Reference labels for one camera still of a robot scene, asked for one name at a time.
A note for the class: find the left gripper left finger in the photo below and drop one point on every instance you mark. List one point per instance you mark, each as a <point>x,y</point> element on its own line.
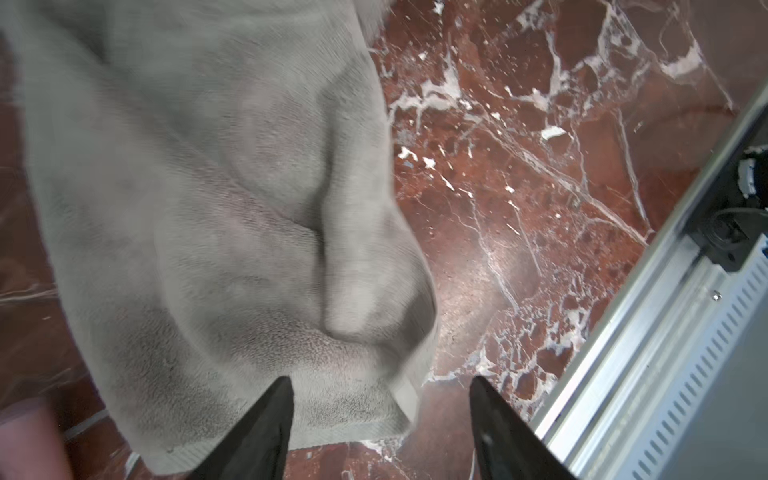
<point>257,446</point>

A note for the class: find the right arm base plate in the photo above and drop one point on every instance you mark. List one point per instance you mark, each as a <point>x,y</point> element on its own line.
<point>732,214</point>

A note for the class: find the grey towel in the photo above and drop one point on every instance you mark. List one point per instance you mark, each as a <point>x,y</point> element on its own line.
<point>213,182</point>

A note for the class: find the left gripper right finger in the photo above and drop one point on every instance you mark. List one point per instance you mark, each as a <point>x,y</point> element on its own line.
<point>505,446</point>

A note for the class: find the aluminium rail frame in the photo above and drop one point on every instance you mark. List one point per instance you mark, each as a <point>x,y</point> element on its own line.
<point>673,382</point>

